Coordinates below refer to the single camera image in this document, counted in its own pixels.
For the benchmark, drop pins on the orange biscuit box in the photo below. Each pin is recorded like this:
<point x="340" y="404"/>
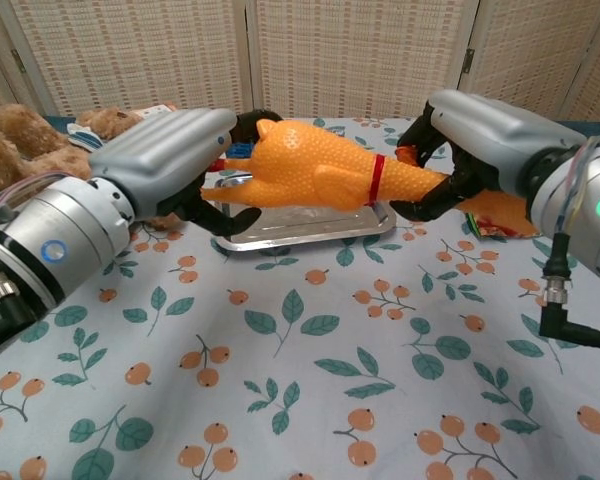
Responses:
<point x="157" y="111"/>

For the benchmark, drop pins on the woven folding screen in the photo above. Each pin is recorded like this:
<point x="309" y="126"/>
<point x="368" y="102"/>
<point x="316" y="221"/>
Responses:
<point x="350" y="55"/>

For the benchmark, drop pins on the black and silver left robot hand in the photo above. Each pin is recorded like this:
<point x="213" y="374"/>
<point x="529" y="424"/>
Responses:
<point x="165" y="145"/>

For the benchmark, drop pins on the brown teddy bear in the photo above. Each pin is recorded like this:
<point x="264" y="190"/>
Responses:
<point x="25" y="140"/>

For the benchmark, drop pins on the rectangular steel tray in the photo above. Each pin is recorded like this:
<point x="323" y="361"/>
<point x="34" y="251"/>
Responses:
<point x="310" y="230"/>

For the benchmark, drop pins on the green snack bag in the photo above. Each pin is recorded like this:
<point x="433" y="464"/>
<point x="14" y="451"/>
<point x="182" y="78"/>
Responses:
<point x="485" y="227"/>

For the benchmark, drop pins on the floral leaf print tablecloth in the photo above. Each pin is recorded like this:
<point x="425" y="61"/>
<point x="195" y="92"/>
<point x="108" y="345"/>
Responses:
<point x="300" y="350"/>

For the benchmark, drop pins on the orange rubber chicken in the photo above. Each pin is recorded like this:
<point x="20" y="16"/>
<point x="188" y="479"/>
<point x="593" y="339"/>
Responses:
<point x="305" y="170"/>

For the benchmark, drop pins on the blue cookie package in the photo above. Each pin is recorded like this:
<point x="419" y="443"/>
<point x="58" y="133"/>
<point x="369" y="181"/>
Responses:
<point x="237" y="150"/>

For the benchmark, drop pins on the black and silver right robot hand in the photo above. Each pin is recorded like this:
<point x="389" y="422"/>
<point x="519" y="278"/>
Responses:
<point x="500" y="137"/>

